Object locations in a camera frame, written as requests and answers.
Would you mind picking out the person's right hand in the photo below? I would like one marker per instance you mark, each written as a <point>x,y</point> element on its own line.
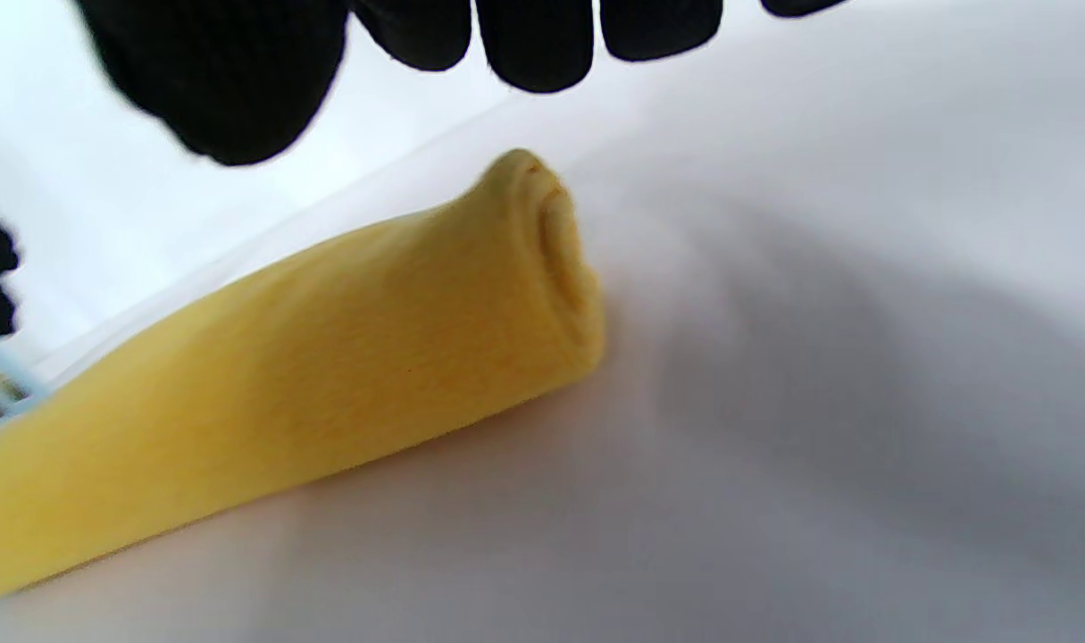
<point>229,71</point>

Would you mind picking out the yellow square towel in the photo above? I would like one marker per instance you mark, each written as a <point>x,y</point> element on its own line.
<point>328,366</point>

